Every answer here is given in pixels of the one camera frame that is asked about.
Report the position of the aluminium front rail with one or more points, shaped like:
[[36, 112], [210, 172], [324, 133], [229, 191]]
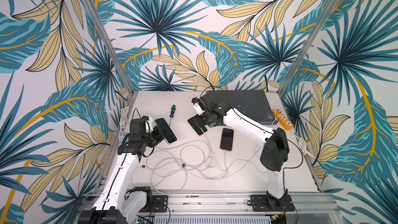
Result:
[[235, 203]]

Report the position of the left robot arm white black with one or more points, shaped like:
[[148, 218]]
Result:
[[117, 204]]

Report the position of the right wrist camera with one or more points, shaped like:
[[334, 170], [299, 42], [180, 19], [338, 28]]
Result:
[[198, 105]]

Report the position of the green black screwdriver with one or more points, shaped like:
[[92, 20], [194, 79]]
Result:
[[172, 113]]

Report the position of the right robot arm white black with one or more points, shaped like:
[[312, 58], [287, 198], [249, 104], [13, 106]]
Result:
[[274, 143]]

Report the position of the orange power strip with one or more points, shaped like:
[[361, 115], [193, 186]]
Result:
[[281, 118]]

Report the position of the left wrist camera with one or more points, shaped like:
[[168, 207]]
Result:
[[148, 124]]

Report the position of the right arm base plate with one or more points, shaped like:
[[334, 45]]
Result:
[[268, 203]]

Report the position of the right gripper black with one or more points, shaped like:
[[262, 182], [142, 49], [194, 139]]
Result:
[[204, 121]]

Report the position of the phone with pink case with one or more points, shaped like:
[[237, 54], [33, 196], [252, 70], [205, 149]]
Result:
[[227, 139]]

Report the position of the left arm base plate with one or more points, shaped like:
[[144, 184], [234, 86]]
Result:
[[157, 204]]

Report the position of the grey network switch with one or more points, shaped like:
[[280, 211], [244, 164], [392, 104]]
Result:
[[251, 103]]

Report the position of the phone with light blue case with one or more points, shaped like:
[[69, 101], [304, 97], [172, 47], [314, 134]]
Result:
[[168, 133]]

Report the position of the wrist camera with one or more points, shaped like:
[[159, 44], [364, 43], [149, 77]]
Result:
[[198, 105], [148, 124]]

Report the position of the teal power strip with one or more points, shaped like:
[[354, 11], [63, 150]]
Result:
[[122, 136]]

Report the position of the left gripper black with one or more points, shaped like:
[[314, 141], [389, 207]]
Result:
[[157, 132]]

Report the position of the phone with white case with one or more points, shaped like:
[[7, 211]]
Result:
[[197, 124]]

